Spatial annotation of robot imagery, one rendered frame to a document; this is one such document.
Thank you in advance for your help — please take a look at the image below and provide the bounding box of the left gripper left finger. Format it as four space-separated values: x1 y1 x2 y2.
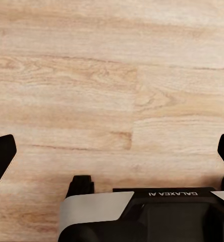
0 134 17 179

